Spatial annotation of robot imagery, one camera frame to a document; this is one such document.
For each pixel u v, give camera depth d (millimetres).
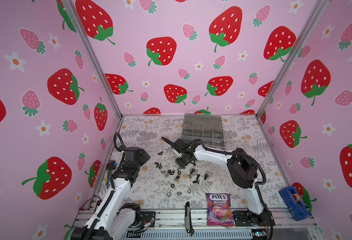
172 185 856
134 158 616
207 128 1143
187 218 735
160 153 982
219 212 746
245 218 734
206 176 881
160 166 929
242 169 520
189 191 835
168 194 818
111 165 921
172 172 903
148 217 747
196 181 859
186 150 691
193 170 906
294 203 745
